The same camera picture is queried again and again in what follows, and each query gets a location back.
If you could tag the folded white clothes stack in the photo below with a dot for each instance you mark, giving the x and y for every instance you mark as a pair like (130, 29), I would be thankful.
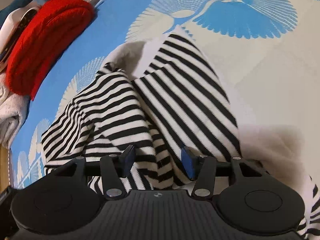
(13, 27)

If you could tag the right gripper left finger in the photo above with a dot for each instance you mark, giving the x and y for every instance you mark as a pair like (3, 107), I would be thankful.
(114, 167)

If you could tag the wooden bed frame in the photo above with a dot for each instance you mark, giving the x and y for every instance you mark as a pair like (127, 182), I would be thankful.
(4, 168)

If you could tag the black white striped garment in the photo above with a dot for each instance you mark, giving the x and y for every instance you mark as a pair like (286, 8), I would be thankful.
(161, 95)

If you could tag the blue patterned bed sheet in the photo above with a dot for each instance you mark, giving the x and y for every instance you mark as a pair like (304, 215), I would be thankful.
(267, 51)

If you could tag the red folded sweater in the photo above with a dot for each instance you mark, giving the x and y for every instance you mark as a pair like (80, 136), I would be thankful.
(55, 26)

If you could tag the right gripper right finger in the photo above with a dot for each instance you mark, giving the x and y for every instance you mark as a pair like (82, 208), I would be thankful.
(202, 170)

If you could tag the white folded quilt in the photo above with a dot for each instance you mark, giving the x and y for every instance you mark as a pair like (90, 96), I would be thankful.
(13, 112)

